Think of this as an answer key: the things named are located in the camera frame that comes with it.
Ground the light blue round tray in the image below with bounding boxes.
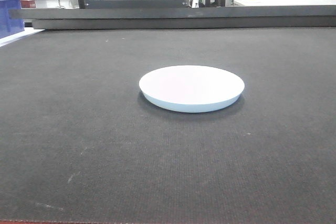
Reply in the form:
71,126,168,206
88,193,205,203
139,65,245,113

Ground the dark grey table mat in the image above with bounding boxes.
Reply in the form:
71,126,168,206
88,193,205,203
1,27,335,223

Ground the white table at right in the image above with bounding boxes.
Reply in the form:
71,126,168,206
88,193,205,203
225,0,335,7

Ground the red box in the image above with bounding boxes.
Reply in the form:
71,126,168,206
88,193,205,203
20,0,36,8

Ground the blue plastic crate at left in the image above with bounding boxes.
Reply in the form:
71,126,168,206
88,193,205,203
0,0,24,38

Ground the black bar rail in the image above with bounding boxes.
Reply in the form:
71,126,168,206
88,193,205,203
9,5,335,30

